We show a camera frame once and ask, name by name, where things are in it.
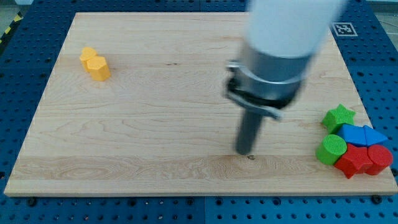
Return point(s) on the fiducial marker tag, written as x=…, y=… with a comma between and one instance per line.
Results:
x=344, y=29

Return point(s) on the yellow hexagon block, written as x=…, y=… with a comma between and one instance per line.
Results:
x=98, y=68

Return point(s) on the yellow heart block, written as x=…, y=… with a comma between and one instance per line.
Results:
x=86, y=54

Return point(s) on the yellow black hazard tape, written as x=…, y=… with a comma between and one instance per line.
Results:
x=11, y=29

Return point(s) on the red star block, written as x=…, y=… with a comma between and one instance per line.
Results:
x=354, y=161

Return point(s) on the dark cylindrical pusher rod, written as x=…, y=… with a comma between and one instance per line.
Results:
x=248, y=130

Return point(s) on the green star block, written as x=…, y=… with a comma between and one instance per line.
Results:
x=335, y=118

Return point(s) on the blue cube block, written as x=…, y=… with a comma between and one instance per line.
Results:
x=352, y=134

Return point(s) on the green cylinder block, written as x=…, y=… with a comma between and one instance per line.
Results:
x=331, y=149

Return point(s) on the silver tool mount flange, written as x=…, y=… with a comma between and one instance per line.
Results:
x=262, y=83

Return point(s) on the blue triangle block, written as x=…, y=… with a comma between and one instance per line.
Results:
x=373, y=137

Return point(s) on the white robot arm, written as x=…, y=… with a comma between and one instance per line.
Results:
x=279, y=41

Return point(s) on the wooden board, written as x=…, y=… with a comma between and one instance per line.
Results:
x=161, y=125

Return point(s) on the red cylinder block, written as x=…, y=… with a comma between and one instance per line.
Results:
x=381, y=158

